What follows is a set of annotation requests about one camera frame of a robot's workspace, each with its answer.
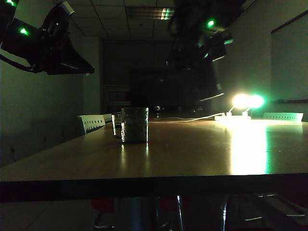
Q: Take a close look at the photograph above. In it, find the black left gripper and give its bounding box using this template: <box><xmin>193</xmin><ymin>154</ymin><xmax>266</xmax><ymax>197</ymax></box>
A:
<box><xmin>36</xmin><ymin>20</ymin><xmax>95</xmax><ymax>76</ymax></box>

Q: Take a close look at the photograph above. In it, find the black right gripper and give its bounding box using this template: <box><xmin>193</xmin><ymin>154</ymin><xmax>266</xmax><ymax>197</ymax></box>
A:
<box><xmin>166</xmin><ymin>13</ymin><xmax>213</xmax><ymax>71</ymax></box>

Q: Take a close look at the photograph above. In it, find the black thermos cup with flip lid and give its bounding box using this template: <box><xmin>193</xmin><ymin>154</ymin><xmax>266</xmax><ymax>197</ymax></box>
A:
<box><xmin>187</xmin><ymin>59</ymin><xmax>226</xmax><ymax>102</ymax></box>

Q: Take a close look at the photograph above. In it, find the large black tv screen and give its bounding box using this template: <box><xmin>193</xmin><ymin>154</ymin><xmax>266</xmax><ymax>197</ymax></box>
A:
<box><xmin>130</xmin><ymin>69</ymin><xmax>193</xmax><ymax>110</ymax></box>

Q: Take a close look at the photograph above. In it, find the louvred ceiling light fixture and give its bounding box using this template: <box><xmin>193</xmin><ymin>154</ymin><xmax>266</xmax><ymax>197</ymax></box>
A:
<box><xmin>126</xmin><ymin>6</ymin><xmax>176</xmax><ymax>21</ymax></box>

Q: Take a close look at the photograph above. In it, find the textured clear glass mug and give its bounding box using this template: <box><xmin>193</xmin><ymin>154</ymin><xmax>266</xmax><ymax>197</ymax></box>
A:
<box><xmin>111</xmin><ymin>107</ymin><xmax>150</xmax><ymax>144</ymax></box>

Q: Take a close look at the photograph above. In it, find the red seat chrome chair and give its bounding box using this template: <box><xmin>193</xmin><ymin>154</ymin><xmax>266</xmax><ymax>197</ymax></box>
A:
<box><xmin>91</xmin><ymin>198</ymin><xmax>116</xmax><ymax>229</ymax></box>
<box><xmin>158</xmin><ymin>195</ymin><xmax>191</xmax><ymax>231</ymax></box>

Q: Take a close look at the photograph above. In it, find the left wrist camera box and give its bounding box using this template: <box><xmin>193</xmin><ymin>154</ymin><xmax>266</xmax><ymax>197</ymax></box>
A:
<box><xmin>44</xmin><ymin>1</ymin><xmax>76</xmax><ymax>27</ymax></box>

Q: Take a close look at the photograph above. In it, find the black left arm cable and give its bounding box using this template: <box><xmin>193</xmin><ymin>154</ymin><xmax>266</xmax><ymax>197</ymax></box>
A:
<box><xmin>0</xmin><ymin>54</ymin><xmax>39</xmax><ymax>74</ymax></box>

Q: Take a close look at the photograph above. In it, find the white power cable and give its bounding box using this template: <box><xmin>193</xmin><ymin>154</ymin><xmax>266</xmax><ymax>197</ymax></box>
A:
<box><xmin>148</xmin><ymin>112</ymin><xmax>228</xmax><ymax>124</ymax></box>

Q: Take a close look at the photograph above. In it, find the low wall cabinet shelf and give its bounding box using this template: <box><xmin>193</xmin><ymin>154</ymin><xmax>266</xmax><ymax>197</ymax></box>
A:
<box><xmin>105</xmin><ymin>86</ymin><xmax>132</xmax><ymax>106</ymax></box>

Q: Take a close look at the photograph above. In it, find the wall whiteboard with dark frame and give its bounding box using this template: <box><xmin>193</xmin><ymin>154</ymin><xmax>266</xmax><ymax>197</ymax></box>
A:
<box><xmin>271</xmin><ymin>9</ymin><xmax>308</xmax><ymax>103</ymax></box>

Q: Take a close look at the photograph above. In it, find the grey metal table pedestal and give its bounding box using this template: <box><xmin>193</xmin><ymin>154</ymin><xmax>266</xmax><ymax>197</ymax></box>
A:
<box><xmin>114</xmin><ymin>197</ymin><xmax>159</xmax><ymax>231</ymax></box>

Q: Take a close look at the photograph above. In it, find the grey metal chair frame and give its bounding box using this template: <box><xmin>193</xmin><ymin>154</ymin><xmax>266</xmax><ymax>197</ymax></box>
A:
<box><xmin>220</xmin><ymin>192</ymin><xmax>308</xmax><ymax>231</ymax></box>

